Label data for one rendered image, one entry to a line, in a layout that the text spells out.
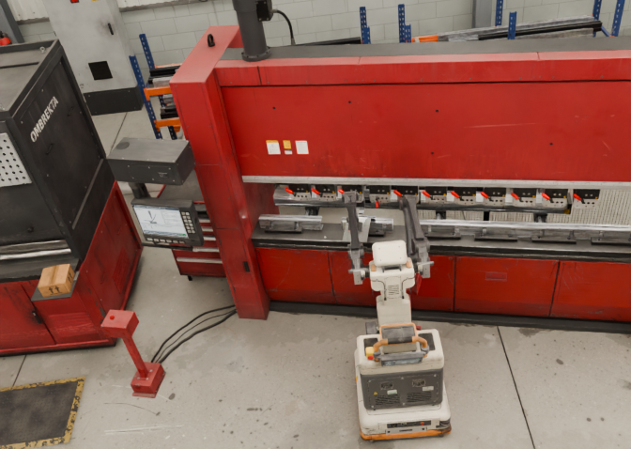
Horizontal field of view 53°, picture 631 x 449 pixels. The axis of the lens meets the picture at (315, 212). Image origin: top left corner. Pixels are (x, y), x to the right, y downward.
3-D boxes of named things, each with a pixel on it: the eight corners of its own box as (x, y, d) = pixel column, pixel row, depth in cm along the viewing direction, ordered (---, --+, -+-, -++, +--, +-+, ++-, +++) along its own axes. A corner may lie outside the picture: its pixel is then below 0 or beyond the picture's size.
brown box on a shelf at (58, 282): (30, 301, 454) (23, 289, 446) (41, 275, 474) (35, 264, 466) (70, 298, 452) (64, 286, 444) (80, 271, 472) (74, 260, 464)
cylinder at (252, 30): (238, 62, 412) (223, -8, 383) (249, 44, 431) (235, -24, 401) (287, 61, 405) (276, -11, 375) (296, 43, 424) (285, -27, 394)
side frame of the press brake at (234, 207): (238, 318, 548) (167, 82, 402) (263, 251, 611) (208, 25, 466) (266, 320, 543) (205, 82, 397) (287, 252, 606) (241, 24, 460)
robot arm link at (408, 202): (402, 191, 430) (416, 191, 431) (398, 202, 441) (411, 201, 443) (416, 249, 407) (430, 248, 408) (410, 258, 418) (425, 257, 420)
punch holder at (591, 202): (573, 208, 432) (577, 189, 422) (571, 200, 439) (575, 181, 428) (596, 209, 429) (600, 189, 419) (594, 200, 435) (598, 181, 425)
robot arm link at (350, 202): (341, 198, 397) (357, 196, 396) (341, 191, 410) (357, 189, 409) (348, 261, 414) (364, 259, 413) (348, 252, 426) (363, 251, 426)
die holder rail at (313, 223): (260, 227, 503) (258, 219, 497) (262, 223, 507) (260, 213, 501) (321, 230, 492) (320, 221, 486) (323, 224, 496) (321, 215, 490)
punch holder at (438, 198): (425, 204, 454) (424, 186, 444) (425, 196, 461) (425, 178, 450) (446, 205, 451) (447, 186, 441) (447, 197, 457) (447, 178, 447)
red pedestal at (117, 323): (131, 395, 500) (96, 328, 447) (144, 369, 518) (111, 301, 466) (154, 398, 495) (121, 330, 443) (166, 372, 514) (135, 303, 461)
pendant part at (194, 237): (145, 241, 450) (130, 203, 427) (152, 230, 458) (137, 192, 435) (202, 247, 438) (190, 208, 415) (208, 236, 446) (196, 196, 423)
